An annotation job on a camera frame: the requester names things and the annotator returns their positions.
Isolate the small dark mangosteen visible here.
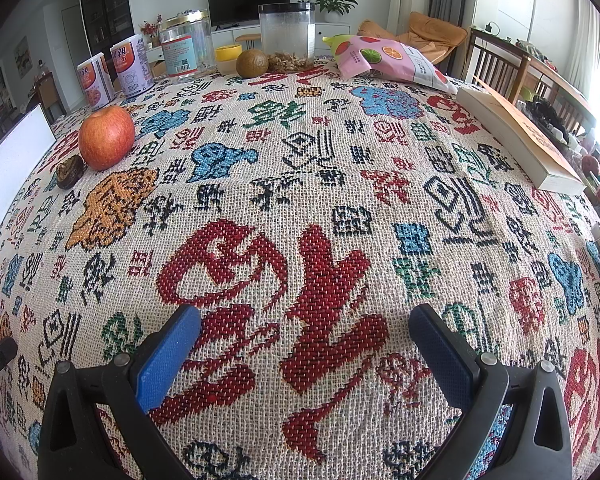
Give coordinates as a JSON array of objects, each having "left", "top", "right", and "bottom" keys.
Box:
[{"left": 55, "top": 155, "right": 85, "bottom": 190}]

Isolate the framed wall picture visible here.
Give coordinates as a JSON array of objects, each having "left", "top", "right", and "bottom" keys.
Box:
[{"left": 14, "top": 36, "right": 32, "bottom": 78}]

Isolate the red flower bouquet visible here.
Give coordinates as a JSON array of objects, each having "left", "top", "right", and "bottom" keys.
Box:
[{"left": 140, "top": 15, "right": 163, "bottom": 47}]

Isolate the white board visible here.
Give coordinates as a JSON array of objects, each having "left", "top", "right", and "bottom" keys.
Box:
[{"left": 0, "top": 104, "right": 57, "bottom": 261}]

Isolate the beige book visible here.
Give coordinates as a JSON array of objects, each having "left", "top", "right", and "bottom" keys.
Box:
[{"left": 456, "top": 85, "right": 588, "bottom": 195}]

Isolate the orange beanbag cushion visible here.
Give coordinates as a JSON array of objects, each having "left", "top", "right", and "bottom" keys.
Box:
[{"left": 357, "top": 11, "right": 468, "bottom": 66}]

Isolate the small yellow-lidded container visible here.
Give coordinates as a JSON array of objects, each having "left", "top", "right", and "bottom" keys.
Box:
[{"left": 216, "top": 45, "right": 243, "bottom": 75}]

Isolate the purple tin can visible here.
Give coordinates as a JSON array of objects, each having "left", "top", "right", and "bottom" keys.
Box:
[
  {"left": 76, "top": 54, "right": 115, "bottom": 110},
  {"left": 110, "top": 40, "right": 155, "bottom": 99}
]

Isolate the red apple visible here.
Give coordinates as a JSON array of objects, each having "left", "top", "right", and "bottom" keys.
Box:
[{"left": 78, "top": 105, "right": 136, "bottom": 172}]

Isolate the black television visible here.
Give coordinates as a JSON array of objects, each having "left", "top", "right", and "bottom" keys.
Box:
[{"left": 207, "top": 0, "right": 291, "bottom": 28}]

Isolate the clear labelled plastic jar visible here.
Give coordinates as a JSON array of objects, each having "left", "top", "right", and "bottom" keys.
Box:
[{"left": 159, "top": 16, "right": 216, "bottom": 78}]

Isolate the wooden chair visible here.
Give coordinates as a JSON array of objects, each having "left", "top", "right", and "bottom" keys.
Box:
[
  {"left": 465, "top": 27, "right": 533, "bottom": 103},
  {"left": 520, "top": 55, "right": 598, "bottom": 131}
]

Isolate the clear container with black lid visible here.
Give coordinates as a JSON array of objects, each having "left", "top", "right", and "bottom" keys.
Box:
[{"left": 258, "top": 3, "right": 316, "bottom": 72}]

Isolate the green potted plant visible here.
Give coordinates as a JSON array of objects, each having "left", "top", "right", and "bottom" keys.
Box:
[{"left": 312, "top": 0, "right": 358, "bottom": 23}]

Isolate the pink fruit-print snack bag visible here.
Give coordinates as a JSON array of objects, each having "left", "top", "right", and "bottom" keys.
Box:
[{"left": 322, "top": 34, "right": 458, "bottom": 93}]

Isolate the dark glass cabinet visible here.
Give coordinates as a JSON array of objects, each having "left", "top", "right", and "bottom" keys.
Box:
[{"left": 78, "top": 0, "right": 133, "bottom": 56}]

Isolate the patterned woven tablecloth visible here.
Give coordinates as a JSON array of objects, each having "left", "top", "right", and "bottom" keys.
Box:
[{"left": 0, "top": 57, "right": 600, "bottom": 480}]

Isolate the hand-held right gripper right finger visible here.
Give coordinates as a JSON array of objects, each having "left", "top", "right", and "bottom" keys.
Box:
[{"left": 408, "top": 303, "right": 573, "bottom": 480}]

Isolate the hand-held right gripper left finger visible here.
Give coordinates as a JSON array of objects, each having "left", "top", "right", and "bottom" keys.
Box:
[{"left": 37, "top": 304, "right": 202, "bottom": 480}]

